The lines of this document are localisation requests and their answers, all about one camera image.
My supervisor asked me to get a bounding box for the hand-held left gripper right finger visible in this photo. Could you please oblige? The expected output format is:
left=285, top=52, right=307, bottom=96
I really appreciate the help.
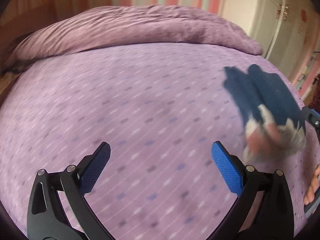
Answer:
left=211, top=142, right=295, bottom=240

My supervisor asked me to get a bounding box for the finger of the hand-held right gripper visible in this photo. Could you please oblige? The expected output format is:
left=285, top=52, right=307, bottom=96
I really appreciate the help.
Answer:
left=301, top=107, right=320, bottom=132

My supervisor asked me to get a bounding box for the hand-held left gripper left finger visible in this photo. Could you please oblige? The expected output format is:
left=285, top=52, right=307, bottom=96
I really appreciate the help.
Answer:
left=27, top=142, right=112, bottom=240

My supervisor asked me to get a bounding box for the navy diamond-pattern knit sweater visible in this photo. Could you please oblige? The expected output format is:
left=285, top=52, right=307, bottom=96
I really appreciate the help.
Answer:
left=222, top=64, right=307, bottom=162

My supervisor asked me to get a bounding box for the person's right hand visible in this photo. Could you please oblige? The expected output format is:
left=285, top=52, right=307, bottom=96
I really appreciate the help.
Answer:
left=303, top=164, right=320, bottom=205

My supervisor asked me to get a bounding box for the dark red cloth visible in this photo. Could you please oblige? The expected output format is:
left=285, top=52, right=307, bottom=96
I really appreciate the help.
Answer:
left=309, top=71, right=320, bottom=108

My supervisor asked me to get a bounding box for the purple diamond-print bed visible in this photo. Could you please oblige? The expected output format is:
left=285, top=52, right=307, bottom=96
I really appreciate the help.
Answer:
left=0, top=41, right=320, bottom=240

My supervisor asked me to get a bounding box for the white wardrobe with flower decals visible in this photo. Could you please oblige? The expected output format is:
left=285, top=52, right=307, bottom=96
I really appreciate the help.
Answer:
left=247, top=0, right=320, bottom=85

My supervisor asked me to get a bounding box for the purple dotted folded duvet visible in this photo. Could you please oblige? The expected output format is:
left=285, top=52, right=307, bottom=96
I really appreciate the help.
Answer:
left=5, top=4, right=263, bottom=68

